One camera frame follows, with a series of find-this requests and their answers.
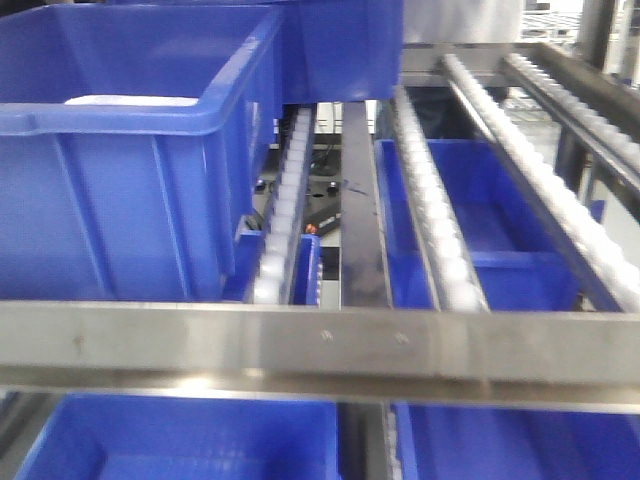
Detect black robot base below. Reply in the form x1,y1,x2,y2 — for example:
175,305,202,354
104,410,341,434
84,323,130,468
244,134,342,237

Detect steel front shelf beam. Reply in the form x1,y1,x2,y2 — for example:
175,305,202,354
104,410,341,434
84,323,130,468
1,301,639,413

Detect left white roller track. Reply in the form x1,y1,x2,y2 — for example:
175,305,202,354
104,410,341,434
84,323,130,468
247,104,317,305

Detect white roller track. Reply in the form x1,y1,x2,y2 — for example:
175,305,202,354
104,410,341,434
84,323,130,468
441,54,639,313
247,104,317,305
391,86,489,312

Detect middle white roller track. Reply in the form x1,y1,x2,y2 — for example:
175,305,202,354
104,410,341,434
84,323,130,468
391,86,489,312

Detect blue crate rear on rollers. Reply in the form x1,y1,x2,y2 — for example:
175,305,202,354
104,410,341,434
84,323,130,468
98,1,402,113

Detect blue crate lower level right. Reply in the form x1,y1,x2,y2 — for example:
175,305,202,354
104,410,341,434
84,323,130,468
374,139,579,311

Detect large blue crate front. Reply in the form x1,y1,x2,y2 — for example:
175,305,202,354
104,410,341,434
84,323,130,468
1,4,281,301

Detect blue crate bottom right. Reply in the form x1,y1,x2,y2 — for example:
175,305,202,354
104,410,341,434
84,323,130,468
394,403,639,479

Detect white contents in crate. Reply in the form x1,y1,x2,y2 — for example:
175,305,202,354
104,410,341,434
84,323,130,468
64,94,199,107

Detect right white roller track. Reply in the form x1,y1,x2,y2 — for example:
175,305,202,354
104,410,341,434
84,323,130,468
441,54,639,313

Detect blue crate bottom left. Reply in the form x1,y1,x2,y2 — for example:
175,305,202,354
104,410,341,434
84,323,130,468
16,394,340,479

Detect far right roller track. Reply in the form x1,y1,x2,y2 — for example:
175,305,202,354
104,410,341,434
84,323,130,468
503,53,639,197

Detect steel divider rail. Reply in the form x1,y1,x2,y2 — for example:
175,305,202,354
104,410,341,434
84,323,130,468
340,101,392,308

